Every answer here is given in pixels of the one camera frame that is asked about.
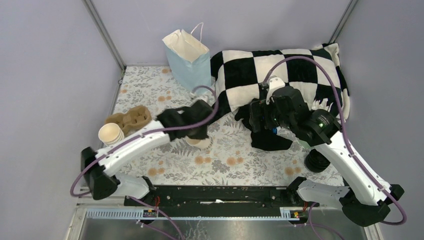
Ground single white paper cup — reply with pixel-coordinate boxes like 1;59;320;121
184;136;213;150

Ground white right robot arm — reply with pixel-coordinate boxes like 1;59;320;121
248;86;404;227

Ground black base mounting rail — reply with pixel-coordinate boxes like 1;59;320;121
141;185;311;218

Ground white drinking straws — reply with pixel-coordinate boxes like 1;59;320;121
311;98;333;112

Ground brown cardboard cup carrier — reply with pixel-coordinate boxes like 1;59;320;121
104;105;152;136

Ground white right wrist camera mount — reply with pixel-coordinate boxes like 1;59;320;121
260;75;286;105

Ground pale green plastic cup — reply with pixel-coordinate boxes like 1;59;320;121
296;134;314;150

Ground black white checkered pillow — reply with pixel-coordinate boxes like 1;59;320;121
210;43;351;122

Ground light blue paper bag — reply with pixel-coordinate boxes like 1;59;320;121
162;22;213;94

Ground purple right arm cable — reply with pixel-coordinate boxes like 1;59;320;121
263;55;408;240

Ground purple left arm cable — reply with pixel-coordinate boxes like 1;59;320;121
69;85;220;240

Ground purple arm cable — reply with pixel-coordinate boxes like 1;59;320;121
263;55;408;240
69;85;220;240

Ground stack of white paper cups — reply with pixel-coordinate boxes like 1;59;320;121
98;123;125;146

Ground floral patterned table mat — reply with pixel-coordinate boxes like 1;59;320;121
114;66;343;186

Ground stack of black lids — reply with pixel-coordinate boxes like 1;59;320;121
304;149;331;173

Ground black cloth with daisy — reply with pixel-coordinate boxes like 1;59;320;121
234;105;293;151

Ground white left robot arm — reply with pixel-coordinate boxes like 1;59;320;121
78;99;217;206

